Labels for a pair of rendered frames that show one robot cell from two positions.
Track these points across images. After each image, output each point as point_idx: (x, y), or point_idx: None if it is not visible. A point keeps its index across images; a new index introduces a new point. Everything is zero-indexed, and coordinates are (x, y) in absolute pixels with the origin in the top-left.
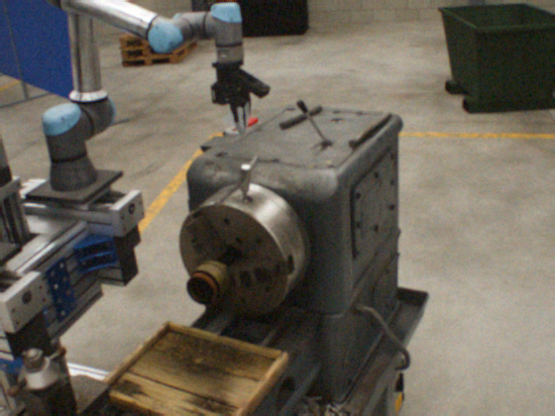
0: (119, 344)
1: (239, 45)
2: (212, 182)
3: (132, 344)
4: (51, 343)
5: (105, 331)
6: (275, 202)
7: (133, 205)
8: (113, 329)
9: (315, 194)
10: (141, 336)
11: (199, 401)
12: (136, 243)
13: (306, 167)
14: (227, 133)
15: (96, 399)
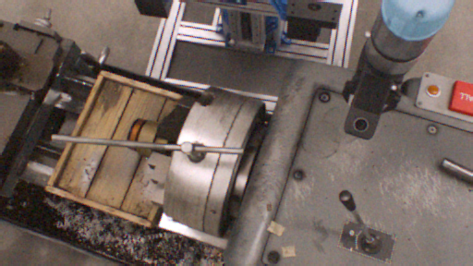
0: (442, 29)
1: (386, 58)
2: (278, 98)
3: (444, 42)
4: (164, 10)
5: (459, 7)
6: (211, 189)
7: (318, 6)
8: (465, 14)
9: (229, 239)
10: (459, 45)
11: (95, 160)
12: (325, 26)
13: (270, 222)
14: (420, 81)
15: (23, 87)
